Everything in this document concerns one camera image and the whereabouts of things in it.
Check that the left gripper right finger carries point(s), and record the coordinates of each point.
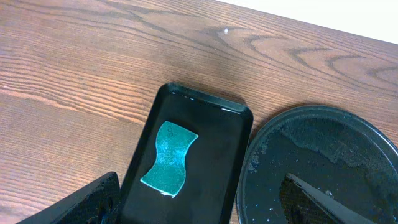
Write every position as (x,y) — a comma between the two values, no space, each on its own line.
(304,204)

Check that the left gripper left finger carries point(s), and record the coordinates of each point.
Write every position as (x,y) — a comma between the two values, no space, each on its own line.
(95,203)

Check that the green yellow sponge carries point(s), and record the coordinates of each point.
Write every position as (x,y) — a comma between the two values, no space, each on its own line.
(168,173)

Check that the black round tray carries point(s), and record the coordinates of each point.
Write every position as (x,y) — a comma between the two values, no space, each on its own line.
(337,152)

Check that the black rectangular tray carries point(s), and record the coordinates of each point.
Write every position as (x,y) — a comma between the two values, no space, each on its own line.
(213,161)

